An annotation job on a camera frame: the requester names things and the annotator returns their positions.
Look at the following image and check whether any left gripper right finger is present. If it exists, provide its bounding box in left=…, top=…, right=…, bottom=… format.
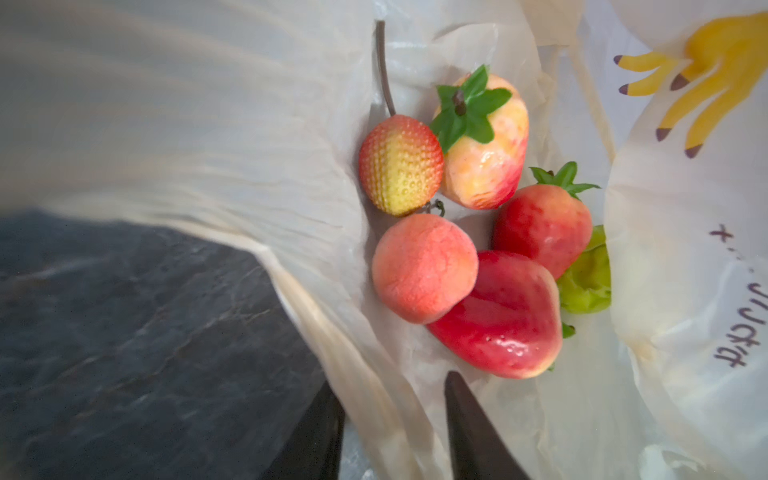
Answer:
left=444, top=371, right=530, bottom=480

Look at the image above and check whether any banana print plastic bag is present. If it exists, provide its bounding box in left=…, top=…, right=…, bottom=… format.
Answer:
left=1, top=1, right=767, bottom=479

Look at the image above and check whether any green fake pear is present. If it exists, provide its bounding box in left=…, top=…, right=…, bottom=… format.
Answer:
left=556, top=225, right=612, bottom=315

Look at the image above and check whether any small red fake fruit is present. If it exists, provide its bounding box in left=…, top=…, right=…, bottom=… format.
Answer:
left=371, top=214, right=479, bottom=325

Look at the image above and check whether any red fake apple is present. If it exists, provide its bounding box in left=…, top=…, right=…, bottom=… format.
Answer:
left=491, top=161, right=597, bottom=279
left=430, top=64, right=529, bottom=210

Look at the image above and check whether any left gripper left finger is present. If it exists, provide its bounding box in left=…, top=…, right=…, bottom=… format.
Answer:
left=261, top=382, right=346, bottom=480

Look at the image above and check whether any large red fake strawberry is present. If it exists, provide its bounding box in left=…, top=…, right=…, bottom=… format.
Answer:
left=427, top=250, right=564, bottom=380

